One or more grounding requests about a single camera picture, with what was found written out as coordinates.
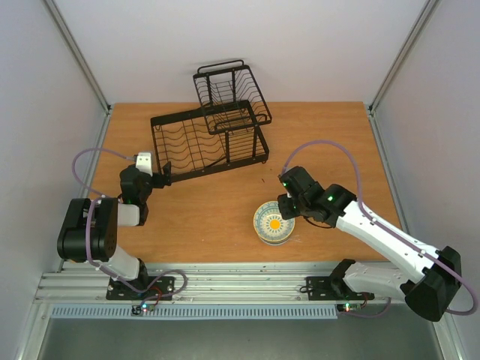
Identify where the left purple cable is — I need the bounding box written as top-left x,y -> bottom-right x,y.
71,147 -> 188,301

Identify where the bottom bowl of stack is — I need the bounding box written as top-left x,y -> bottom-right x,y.
259,235 -> 290,246

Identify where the right controller board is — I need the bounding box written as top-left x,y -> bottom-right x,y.
337,302 -> 365,313

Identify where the controller board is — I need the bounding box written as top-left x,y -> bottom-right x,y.
130,304 -> 156,316
337,302 -> 365,313

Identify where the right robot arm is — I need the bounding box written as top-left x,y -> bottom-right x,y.
277,166 -> 461,322

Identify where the purple cable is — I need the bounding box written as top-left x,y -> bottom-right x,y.
281,139 -> 474,320
71,147 -> 188,301

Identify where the grey slotted cable duct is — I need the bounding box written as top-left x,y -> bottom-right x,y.
50,304 -> 338,321

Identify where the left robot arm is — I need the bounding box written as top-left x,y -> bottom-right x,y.
57,162 -> 172,299

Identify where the black wire dish rack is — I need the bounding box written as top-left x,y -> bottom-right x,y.
150,59 -> 272,182

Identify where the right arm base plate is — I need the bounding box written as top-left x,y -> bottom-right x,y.
298,276 -> 375,302

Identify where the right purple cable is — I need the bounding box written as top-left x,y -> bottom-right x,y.
281,139 -> 474,320

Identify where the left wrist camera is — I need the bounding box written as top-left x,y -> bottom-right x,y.
135,151 -> 153,176

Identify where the left controller board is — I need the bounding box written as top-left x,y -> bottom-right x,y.
130,304 -> 156,316

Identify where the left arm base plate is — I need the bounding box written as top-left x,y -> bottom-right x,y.
106,276 -> 176,301

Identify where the yellow sun pattern bowl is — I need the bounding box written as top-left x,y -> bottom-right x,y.
253,201 -> 296,237

